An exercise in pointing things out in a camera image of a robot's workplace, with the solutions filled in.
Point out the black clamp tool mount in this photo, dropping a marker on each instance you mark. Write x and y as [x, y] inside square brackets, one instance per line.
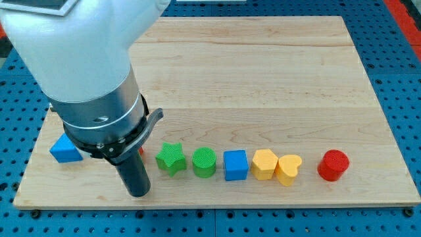
[117, 140]

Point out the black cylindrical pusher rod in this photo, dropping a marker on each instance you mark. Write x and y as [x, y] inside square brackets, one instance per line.
[134, 175]

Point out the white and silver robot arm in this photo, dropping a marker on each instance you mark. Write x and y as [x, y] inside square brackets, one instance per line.
[78, 53]

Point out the yellow hexagon block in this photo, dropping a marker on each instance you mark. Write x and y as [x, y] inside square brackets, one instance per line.
[263, 164]

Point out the yellow heart block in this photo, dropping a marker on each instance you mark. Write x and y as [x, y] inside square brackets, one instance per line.
[287, 169]

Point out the green star block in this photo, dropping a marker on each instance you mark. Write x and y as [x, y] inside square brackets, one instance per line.
[171, 158]

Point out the blue triangle block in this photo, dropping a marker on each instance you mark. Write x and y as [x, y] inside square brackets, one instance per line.
[64, 151]

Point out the green cylinder block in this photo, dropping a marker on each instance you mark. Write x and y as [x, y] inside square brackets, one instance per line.
[204, 162]

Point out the blue cube block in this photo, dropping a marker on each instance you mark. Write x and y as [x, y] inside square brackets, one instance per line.
[235, 165]

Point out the wooden board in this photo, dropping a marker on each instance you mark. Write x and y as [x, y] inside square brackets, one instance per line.
[292, 84]

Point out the red cylinder block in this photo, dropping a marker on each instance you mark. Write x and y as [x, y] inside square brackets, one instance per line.
[333, 165]

